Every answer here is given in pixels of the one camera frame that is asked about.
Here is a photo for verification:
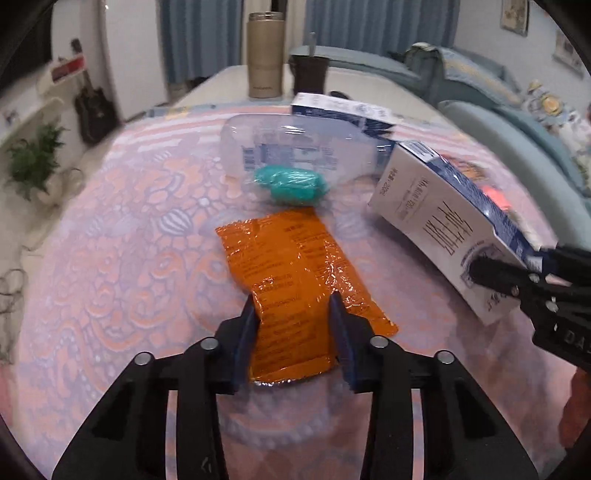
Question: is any large white blue milk carton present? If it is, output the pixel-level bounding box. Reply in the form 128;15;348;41
367;140;550;326

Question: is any teal crumpled wrapper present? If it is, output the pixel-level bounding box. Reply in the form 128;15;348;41
253;165;329;206

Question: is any blue sofa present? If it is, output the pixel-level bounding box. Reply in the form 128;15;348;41
288;42;591;241

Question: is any blue curtain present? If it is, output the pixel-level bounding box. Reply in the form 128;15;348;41
159;0;244;86
304;0;459;58

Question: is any floral sofa cushion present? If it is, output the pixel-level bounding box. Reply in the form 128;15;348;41
525;80;591;155

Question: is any green potted plant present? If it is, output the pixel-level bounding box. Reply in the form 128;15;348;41
4;122;70;201

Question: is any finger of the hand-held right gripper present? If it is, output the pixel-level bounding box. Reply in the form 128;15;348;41
467;255;561;308
531;246;591;289

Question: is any pink patterned blanket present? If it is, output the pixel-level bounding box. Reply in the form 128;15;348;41
9;104;578;480

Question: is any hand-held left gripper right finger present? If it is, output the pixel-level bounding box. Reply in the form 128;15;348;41
329;291;540;480

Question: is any black floor cable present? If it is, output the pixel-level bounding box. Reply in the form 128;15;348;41
0;267;29;366

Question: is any white refrigerator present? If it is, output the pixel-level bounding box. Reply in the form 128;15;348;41
99;0;169;123

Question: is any white coffee table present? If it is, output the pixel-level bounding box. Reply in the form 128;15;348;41
173;64;437;114

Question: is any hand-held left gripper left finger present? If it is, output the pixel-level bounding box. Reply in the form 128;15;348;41
52;291;259;480

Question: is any black guitar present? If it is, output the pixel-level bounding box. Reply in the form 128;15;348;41
69;39;118;144

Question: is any person's right forearm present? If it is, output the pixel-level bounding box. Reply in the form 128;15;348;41
558;369;591;450

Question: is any small white blue milk carton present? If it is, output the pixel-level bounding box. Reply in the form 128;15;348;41
291;92;399;139

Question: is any clear plastic container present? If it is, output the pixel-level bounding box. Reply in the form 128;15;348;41
221;113;398;204

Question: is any red plastic object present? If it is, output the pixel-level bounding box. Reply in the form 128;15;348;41
480;185;513;210

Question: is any white canvas picture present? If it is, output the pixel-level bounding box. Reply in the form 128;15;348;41
553;32;583;71

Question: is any blue striped armrest cover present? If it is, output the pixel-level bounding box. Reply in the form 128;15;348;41
409;42;525;108

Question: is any orange snack packet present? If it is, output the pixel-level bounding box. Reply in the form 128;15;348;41
216;206;399;384

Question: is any white wall shelf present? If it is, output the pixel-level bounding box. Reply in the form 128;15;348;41
0;46;89;139

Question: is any beige thermos bottle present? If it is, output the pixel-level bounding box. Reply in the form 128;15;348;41
246;12;283;99

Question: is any tall black framed picture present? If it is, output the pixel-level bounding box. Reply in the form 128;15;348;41
503;0;530;36

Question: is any dark brown cup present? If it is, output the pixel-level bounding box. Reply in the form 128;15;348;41
289;53;329;95

